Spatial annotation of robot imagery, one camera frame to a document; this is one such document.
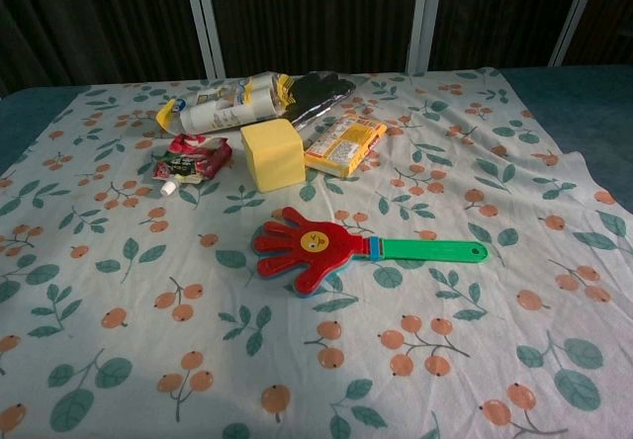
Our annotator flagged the yellow foam cube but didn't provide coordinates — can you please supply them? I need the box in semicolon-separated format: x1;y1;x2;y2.
239;118;306;194

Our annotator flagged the dark pleated curtain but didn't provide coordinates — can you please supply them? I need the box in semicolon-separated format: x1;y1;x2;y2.
0;0;633;99

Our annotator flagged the yellow printed snack box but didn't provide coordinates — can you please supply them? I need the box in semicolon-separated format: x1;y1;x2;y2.
303;116;389;179

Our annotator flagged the red spouted drink pouch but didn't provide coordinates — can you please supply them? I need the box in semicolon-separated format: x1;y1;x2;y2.
153;132;233;199

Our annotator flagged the black and silver foil bag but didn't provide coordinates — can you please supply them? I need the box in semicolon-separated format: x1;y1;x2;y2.
284;71;358;129

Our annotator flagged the white and yellow snack bag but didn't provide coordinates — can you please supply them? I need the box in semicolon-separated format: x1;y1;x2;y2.
155;73;296;134

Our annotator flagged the white metal frame post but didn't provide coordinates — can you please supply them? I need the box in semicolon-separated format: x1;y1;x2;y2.
550;0;607;67
407;0;445;74
180;0;227;79

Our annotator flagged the floral fruit print tablecloth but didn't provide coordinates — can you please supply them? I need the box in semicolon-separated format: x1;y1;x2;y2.
0;66;633;439

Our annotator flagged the red hand clapper toy green handle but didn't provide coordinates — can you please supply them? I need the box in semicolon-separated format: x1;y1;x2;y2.
251;206;490;301

